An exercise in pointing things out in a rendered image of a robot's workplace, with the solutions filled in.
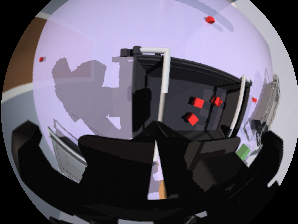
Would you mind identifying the green rectangular block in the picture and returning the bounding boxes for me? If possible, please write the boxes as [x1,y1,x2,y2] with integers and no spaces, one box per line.
[237,144,251,161]

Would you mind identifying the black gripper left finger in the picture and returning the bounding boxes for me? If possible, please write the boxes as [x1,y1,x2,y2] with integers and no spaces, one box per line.
[77,120,157,192]

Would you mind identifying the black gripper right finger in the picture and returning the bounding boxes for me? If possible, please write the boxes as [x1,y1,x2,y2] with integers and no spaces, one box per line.
[156,120,241,198]

